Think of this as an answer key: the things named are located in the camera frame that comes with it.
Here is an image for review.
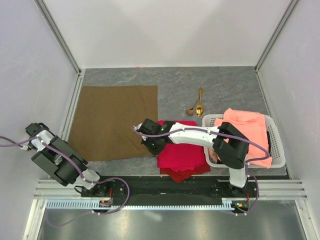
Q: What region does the brown fabric napkin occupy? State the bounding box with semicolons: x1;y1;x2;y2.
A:
67;85;158;162

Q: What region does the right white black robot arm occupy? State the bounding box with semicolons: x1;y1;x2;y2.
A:
132;118;249;197

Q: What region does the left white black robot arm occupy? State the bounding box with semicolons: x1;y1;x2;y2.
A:
25;122;111;198

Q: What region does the red folded cloth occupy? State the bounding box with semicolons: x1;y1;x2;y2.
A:
155;120;208;173

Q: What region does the dark red cloth underneath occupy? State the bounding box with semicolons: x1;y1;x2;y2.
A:
160;163;211;183

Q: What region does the copper brown spoon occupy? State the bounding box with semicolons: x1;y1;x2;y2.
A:
186;97;200;116

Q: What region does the gold spoon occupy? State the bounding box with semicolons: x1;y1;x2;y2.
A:
195;87;204;117

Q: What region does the patterned cloth in basket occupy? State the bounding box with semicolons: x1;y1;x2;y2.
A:
208;148;218;164

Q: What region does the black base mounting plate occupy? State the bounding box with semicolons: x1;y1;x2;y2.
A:
81;175;260;207

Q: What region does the salmon pink cloth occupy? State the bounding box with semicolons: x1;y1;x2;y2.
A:
214;108;273;169

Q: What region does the black cloth in basket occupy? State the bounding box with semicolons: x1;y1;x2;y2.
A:
266;131;271;156

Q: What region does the white plastic basket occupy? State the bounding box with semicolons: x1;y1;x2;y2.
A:
202;114;286;169

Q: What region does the grey slotted cable duct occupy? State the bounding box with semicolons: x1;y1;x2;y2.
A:
45;199;235;211

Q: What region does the left aluminium corner post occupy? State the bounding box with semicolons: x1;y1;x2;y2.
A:
34;0;82;75

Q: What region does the aluminium corner post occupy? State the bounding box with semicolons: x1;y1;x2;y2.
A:
254;0;300;74
34;0;82;75

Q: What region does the right aluminium corner post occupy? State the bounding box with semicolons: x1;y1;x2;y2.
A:
254;0;300;74

